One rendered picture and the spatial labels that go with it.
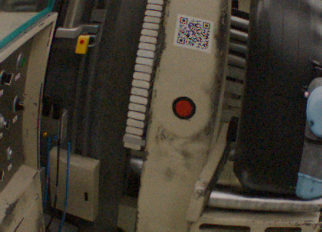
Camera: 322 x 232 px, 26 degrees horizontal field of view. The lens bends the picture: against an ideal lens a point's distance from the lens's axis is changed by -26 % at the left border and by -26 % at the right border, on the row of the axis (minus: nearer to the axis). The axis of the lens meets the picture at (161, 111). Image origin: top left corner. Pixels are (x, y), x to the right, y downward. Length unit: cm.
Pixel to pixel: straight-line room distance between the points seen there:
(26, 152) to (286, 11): 68
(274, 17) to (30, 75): 55
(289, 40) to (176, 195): 52
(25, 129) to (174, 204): 39
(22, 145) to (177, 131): 36
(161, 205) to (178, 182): 7
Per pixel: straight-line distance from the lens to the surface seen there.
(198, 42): 170
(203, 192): 167
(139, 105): 177
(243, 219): 172
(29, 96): 167
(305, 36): 150
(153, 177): 180
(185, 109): 174
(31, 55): 164
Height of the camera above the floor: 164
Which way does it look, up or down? 20 degrees down
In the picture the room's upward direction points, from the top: 9 degrees clockwise
